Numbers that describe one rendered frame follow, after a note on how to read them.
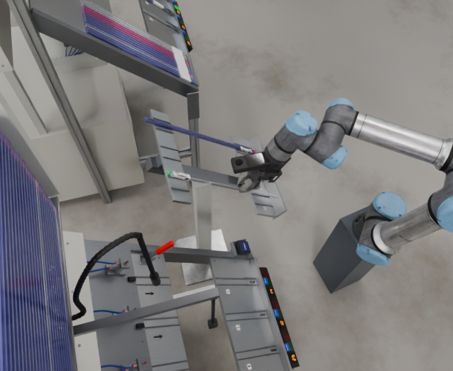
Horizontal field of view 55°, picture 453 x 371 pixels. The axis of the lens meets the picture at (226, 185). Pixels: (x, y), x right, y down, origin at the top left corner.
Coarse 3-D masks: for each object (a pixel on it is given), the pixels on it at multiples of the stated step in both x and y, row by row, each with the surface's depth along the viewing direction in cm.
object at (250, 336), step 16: (224, 272) 136; (240, 272) 141; (224, 288) 132; (240, 288) 137; (256, 288) 143; (224, 304) 128; (240, 304) 133; (256, 304) 139; (224, 320) 126; (240, 320) 130; (256, 320) 135; (240, 336) 126; (256, 336) 131; (272, 336) 136; (240, 352) 123; (256, 352) 127; (272, 352) 132; (240, 368) 120; (256, 368) 124; (272, 368) 128
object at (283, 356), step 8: (256, 264) 146; (256, 272) 145; (256, 280) 144; (264, 288) 142; (264, 296) 141; (264, 304) 141; (272, 312) 138; (272, 320) 138; (272, 328) 137; (280, 336) 135; (280, 344) 134; (280, 352) 134; (288, 360) 132; (288, 368) 131
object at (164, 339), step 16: (160, 256) 120; (144, 272) 114; (160, 272) 117; (144, 288) 111; (160, 288) 115; (144, 304) 108; (144, 320) 106; (160, 320) 109; (176, 320) 113; (160, 336) 107; (176, 336) 110; (160, 352) 104; (176, 352) 108; (160, 368) 102; (176, 368) 105
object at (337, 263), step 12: (348, 216) 176; (336, 228) 183; (348, 228) 174; (336, 240) 187; (348, 240) 176; (324, 252) 204; (336, 252) 192; (348, 252) 180; (324, 264) 209; (336, 264) 196; (348, 264) 184; (360, 264) 179; (372, 264) 194; (324, 276) 215; (336, 276) 201; (348, 276) 192; (360, 276) 210; (336, 288) 207
